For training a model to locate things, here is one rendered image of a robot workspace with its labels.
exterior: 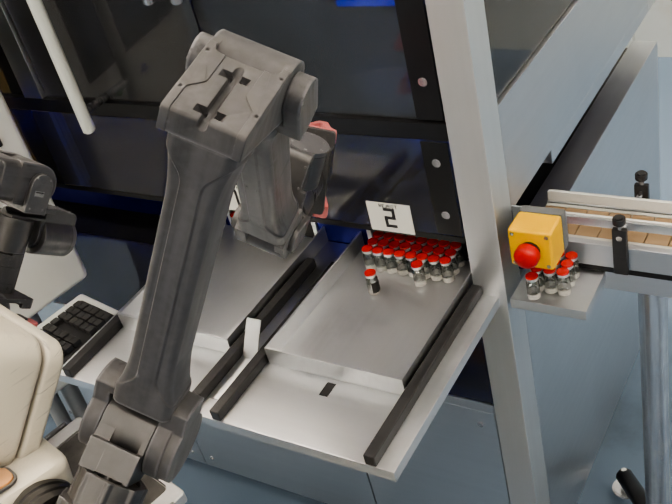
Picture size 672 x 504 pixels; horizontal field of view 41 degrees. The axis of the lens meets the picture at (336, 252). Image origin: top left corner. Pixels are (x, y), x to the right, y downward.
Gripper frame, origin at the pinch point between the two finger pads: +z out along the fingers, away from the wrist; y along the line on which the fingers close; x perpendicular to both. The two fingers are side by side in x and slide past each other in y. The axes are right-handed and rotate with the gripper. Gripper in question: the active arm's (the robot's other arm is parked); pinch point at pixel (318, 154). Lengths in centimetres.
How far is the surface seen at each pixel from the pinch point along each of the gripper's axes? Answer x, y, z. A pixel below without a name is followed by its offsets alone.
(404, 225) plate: 13.5, 16.6, 13.7
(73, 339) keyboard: -48, 55, 11
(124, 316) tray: -34, 43, 6
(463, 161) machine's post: 21.2, 0.3, 7.8
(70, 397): -61, 93, 33
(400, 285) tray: 14.5, 29.4, 14.8
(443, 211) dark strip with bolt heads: 19.6, 11.0, 10.7
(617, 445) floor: 73, 97, 67
